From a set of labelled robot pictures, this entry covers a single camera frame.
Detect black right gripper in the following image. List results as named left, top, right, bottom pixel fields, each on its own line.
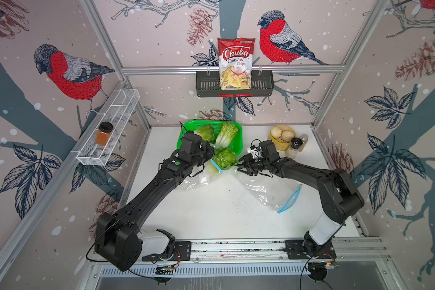
left=231, top=154, right=269, bottom=176

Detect chinese cabbage front dark leaves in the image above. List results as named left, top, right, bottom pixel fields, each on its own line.
left=212, top=147, right=238, bottom=170

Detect chinese cabbage light green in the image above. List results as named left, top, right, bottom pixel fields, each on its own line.
left=215, top=122, right=239, bottom=148

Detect clear zipper bag blue zip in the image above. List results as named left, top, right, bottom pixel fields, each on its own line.
left=177, top=160, right=222, bottom=191

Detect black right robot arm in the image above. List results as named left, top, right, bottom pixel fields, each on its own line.
left=237, top=154, right=364, bottom=257

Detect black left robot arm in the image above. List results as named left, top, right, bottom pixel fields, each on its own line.
left=94, top=132, right=214, bottom=271

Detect red cassava chips bag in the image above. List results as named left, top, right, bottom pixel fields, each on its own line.
left=217, top=37, right=255, bottom=90

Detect bamboo steamer yellow bands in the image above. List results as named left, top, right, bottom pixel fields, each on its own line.
left=268, top=124, right=297, bottom=151

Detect salt grinder black cap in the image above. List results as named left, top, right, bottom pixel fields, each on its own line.
left=285, top=137, right=303, bottom=159

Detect green plastic basket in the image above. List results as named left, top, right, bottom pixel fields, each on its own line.
left=176, top=120, right=244, bottom=156

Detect white steamed bun left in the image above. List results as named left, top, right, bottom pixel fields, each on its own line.
left=270, top=126, right=283, bottom=140

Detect white steamed bun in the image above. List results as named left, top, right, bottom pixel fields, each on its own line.
left=270, top=126, right=283, bottom=140
left=281, top=130, right=296, bottom=143

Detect white steamed bun right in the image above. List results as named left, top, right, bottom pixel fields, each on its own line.
left=281, top=130, right=296, bottom=143

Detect small clear spice bottle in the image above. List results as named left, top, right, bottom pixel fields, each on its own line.
left=298, top=134, right=309, bottom=152

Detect orange spice jar black lid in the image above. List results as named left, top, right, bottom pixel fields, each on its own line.
left=95, top=122, right=114, bottom=146

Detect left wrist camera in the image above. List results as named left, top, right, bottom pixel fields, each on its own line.
left=180, top=131, right=203, bottom=155

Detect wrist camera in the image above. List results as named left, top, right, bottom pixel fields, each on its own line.
left=257, top=140, right=280, bottom=159
left=180, top=131, right=203, bottom=155

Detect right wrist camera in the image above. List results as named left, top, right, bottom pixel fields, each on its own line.
left=257, top=140, right=280, bottom=159

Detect black wall basket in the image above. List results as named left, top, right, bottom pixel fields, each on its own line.
left=196, top=71, right=274, bottom=98

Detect white wire shelf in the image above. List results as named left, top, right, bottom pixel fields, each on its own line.
left=77, top=88, right=140, bottom=166

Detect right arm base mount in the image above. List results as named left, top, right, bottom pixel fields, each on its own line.
left=284, top=239, right=337, bottom=260

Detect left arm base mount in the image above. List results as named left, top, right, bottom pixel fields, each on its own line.
left=137, top=229, right=192, bottom=263

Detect aluminium rail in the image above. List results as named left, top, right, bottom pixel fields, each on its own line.
left=90, top=236, right=387, bottom=262

